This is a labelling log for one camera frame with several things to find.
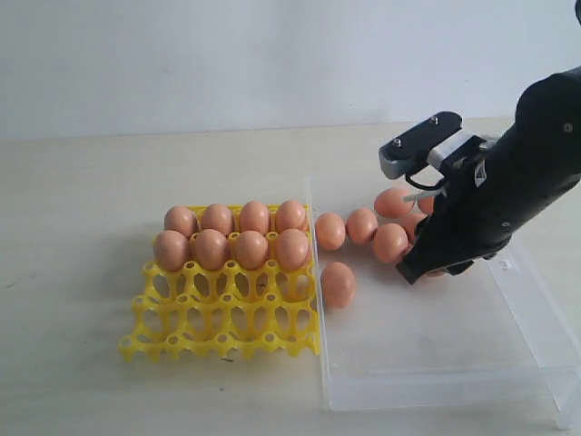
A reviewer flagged black cable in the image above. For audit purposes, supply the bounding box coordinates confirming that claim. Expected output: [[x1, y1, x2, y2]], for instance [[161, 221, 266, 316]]
[[403, 156, 448, 192]]

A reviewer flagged brown egg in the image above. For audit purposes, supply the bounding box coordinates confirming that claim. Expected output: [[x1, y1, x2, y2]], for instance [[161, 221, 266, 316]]
[[315, 213, 346, 251], [417, 196, 435, 215], [275, 229, 310, 271], [201, 203, 235, 236], [193, 229, 230, 271], [372, 223, 409, 263], [239, 201, 271, 235], [346, 207, 378, 245], [234, 230, 269, 271], [153, 230, 192, 272], [320, 262, 357, 309], [374, 188, 415, 219], [400, 213, 427, 244], [275, 200, 307, 233], [163, 205, 199, 239]]

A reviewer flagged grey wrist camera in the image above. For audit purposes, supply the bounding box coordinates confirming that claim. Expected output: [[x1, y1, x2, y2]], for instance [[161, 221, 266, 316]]
[[379, 112, 487, 180]]

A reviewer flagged yellow plastic egg tray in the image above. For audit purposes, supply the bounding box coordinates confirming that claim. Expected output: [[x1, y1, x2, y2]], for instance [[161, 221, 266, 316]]
[[119, 202, 320, 360]]

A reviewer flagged clear plastic bin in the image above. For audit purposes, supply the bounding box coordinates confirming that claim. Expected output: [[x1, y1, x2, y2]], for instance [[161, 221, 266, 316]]
[[315, 191, 580, 430]]

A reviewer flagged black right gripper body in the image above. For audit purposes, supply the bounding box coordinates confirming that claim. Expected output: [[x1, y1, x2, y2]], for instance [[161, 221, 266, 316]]
[[421, 68, 580, 270]]

